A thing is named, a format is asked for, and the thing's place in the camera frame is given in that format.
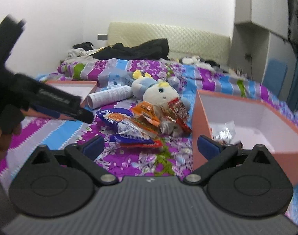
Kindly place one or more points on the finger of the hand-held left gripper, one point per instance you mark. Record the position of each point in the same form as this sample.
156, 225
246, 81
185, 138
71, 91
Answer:
86, 116

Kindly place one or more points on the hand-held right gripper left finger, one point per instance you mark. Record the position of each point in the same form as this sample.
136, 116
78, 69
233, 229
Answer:
95, 145

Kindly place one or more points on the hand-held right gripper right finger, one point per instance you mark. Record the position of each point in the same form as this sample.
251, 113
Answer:
207, 145

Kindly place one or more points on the silver snack packet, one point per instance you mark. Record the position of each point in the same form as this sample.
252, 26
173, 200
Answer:
223, 132

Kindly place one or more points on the blue white snack packet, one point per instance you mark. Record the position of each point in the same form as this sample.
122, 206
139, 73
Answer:
124, 127

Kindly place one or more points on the clear plastic wrapper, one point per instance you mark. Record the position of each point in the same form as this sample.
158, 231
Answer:
168, 128

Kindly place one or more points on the red gold striped snack packet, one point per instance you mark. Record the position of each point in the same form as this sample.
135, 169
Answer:
177, 109

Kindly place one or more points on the orange snack packet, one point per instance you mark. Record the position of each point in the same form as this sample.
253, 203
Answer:
145, 112

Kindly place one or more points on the pink cardboard box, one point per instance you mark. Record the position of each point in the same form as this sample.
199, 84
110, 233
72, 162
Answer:
283, 164

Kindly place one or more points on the person's left hand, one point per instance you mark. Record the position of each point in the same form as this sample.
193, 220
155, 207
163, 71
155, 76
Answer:
2, 146

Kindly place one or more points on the purple floral bed blanket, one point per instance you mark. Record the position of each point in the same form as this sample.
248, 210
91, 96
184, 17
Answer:
65, 132

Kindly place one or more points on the white cylindrical tube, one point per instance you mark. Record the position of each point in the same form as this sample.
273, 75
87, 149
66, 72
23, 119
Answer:
107, 96

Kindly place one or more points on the pink box lid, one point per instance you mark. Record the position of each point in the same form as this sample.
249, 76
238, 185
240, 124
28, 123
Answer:
73, 88

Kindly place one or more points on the clear package with blue dots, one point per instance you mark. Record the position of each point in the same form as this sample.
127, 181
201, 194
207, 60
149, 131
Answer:
114, 80

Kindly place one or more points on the pile of clothes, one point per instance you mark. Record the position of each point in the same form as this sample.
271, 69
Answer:
77, 51

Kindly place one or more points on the crumpled clear plastic bag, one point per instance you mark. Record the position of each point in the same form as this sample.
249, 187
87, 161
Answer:
174, 82

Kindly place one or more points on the white blue plush toy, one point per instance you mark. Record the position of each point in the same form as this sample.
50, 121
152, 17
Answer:
156, 93

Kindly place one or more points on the dark clothes heap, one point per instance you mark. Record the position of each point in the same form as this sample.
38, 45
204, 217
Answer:
205, 62

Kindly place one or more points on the black jacket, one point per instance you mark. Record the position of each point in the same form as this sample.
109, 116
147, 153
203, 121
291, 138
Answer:
139, 50

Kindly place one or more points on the cream quilted headboard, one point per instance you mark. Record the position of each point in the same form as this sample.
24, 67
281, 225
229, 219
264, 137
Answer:
188, 39

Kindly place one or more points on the grey wardrobe cabinet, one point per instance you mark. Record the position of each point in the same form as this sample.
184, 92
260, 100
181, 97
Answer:
261, 0

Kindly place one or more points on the grey wall socket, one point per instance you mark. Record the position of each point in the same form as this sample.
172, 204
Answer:
102, 37

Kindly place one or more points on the black wall socket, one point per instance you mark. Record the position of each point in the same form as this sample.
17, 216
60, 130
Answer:
248, 56

